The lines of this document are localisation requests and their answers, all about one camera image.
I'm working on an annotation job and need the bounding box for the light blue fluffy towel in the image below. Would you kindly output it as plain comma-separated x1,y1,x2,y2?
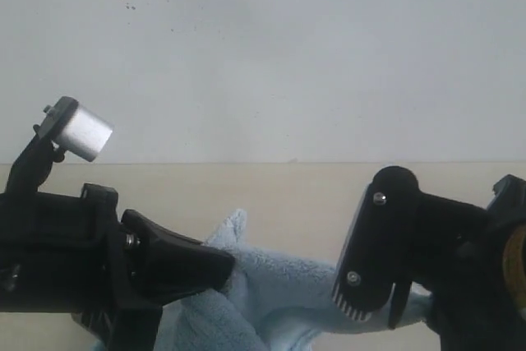
88,208,435,351

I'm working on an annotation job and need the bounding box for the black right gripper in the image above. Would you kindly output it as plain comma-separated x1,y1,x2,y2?
400,174,525,350

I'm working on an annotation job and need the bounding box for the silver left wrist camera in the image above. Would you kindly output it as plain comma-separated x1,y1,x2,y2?
36,96,113,162

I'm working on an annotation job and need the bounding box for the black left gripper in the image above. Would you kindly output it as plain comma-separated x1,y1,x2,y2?
1,184,235,350

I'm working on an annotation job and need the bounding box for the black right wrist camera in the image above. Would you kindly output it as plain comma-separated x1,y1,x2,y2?
331,166,421,329

